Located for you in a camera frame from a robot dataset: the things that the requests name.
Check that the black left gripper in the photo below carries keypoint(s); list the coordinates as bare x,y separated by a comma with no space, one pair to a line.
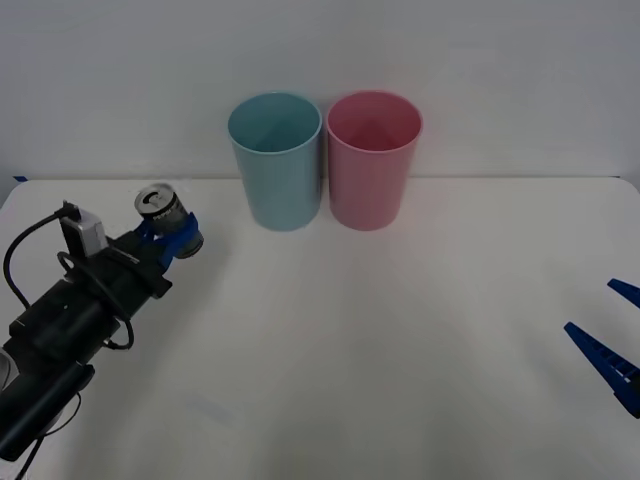
125,270

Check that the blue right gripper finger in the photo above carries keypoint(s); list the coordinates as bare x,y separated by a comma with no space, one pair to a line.
627,291
607,360

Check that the silver drink can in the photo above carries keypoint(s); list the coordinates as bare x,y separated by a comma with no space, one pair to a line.
169,212

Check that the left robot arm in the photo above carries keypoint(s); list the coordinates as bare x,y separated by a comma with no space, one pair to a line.
60,325

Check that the pale blue plastic bin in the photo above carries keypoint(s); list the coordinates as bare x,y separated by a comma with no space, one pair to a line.
280,190

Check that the pink plastic bin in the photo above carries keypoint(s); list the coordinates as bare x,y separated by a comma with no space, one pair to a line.
367,195

